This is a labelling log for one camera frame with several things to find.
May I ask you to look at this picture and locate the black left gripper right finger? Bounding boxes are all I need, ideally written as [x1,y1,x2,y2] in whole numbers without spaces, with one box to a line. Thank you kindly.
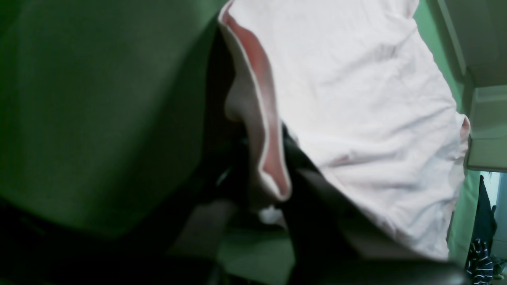
[281,126,448,277]

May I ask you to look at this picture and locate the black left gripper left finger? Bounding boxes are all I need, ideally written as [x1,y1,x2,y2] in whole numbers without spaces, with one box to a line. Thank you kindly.
[151,131,249,260]

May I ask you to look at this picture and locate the pink t-shirt black print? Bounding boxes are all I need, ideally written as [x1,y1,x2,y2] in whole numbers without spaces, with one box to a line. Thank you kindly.
[218,0,470,261]

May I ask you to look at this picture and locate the striped dark cloth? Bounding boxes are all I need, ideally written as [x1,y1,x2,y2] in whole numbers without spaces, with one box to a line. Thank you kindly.
[464,239,494,285]

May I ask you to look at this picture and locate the white bin corner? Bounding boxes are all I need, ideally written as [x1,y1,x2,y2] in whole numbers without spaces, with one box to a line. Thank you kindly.
[467,85,507,173]

